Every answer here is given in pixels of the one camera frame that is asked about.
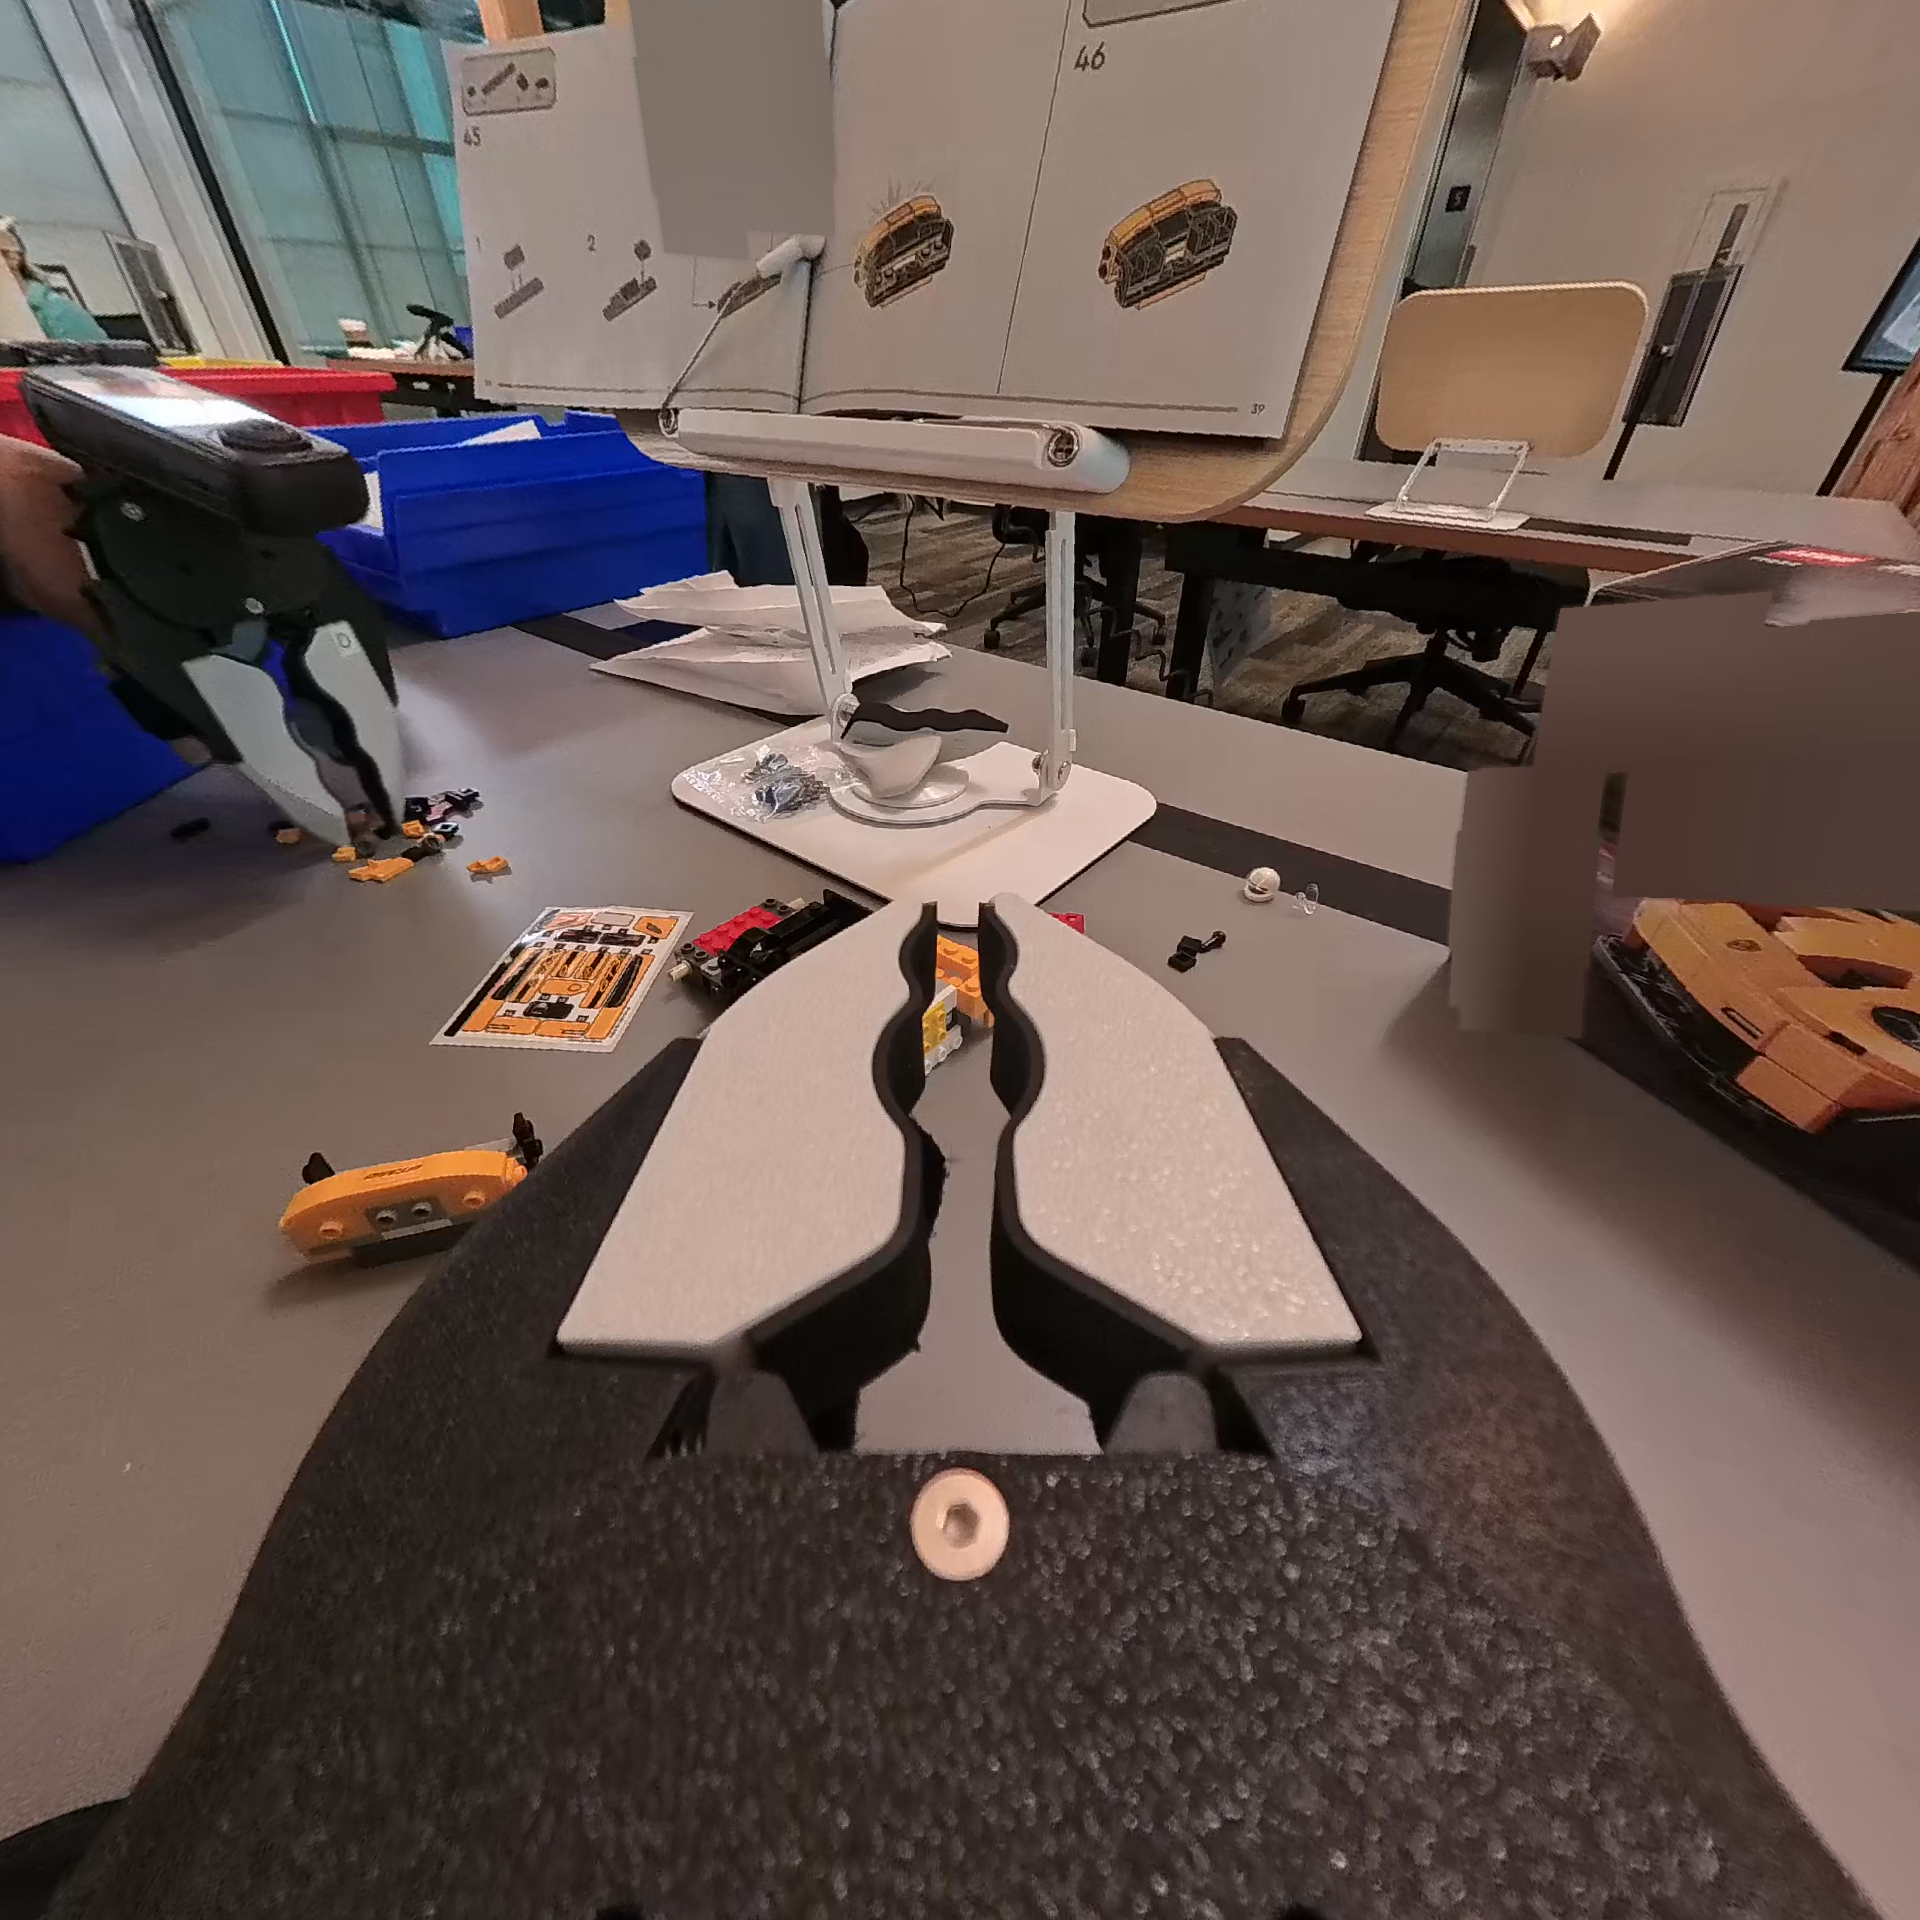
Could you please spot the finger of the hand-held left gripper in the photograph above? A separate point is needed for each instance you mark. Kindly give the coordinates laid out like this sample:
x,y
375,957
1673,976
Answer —
x,y
255,728
360,691

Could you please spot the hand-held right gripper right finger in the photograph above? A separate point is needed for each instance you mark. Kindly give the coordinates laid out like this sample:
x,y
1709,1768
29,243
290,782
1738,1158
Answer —
x,y
1170,1185

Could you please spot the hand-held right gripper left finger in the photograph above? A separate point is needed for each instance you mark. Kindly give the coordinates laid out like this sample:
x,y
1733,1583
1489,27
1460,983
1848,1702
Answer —
x,y
750,1185

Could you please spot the pile of small bricks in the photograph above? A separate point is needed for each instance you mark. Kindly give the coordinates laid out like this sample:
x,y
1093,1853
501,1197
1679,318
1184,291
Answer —
x,y
398,840

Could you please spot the blue plastic bin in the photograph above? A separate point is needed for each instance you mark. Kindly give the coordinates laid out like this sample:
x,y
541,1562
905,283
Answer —
x,y
76,750

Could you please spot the black toy car chassis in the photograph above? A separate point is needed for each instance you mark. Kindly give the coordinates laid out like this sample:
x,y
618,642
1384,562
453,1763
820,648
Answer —
x,y
765,938

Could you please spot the orange toy brick assembly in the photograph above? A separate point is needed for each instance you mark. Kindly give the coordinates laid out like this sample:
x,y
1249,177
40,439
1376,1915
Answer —
x,y
375,1193

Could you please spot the grey desk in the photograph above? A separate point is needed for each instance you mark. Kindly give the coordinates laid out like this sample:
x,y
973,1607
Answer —
x,y
224,1019

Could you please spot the red plastic bin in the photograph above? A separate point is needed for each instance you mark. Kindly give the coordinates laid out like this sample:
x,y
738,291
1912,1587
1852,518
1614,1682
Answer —
x,y
300,398

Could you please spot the stack of nested blue bins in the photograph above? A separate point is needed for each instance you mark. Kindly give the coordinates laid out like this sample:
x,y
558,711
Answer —
x,y
524,525

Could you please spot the small black toy piece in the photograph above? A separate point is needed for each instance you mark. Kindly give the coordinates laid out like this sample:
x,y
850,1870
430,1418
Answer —
x,y
1197,949

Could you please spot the brown background table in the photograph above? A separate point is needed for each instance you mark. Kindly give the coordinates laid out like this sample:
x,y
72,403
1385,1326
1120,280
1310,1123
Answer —
x,y
406,369

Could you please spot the orange sticker sheet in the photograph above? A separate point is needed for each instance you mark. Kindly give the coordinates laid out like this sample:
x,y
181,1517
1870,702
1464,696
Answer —
x,y
564,983

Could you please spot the crumpled white paper bag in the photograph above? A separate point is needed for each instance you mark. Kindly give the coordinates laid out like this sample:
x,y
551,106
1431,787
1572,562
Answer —
x,y
750,662

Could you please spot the white book stand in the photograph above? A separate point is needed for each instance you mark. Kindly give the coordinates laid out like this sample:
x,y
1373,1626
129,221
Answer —
x,y
974,840

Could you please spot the bag of small metal parts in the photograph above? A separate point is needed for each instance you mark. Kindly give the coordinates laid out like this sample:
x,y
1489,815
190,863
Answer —
x,y
781,782

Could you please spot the black backpack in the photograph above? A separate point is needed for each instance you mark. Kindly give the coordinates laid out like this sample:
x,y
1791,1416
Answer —
x,y
744,534

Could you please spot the grey part with wavy edge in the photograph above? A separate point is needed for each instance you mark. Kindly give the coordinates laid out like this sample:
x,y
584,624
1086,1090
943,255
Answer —
x,y
908,750

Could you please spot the black office chair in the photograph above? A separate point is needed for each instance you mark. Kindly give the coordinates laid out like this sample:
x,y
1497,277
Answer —
x,y
1441,662
1050,569

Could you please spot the black toy car box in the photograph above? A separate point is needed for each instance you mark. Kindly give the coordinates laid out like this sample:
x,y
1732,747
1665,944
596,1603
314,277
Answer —
x,y
1769,1037

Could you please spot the clear acrylic stand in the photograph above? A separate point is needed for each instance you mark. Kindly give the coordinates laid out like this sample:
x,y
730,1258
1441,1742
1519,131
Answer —
x,y
1464,488

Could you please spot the wooden office table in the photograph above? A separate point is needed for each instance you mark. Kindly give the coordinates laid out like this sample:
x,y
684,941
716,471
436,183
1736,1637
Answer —
x,y
1650,518

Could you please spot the open instruction booklet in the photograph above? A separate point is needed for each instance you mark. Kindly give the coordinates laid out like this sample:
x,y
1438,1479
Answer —
x,y
1201,330

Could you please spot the light wooden chair back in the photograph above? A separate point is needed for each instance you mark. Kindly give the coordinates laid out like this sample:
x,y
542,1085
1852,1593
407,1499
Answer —
x,y
1500,369

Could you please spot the black monitor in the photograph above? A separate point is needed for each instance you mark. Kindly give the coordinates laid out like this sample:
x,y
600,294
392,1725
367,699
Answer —
x,y
1894,315

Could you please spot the black wall panel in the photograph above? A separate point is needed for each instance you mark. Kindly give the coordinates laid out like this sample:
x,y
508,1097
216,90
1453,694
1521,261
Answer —
x,y
1687,330

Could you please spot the wooden post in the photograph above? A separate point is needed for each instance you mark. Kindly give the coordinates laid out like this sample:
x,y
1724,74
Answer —
x,y
1881,458

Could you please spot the wall lamp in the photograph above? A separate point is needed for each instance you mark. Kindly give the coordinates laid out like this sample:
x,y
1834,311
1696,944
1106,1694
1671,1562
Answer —
x,y
1569,45

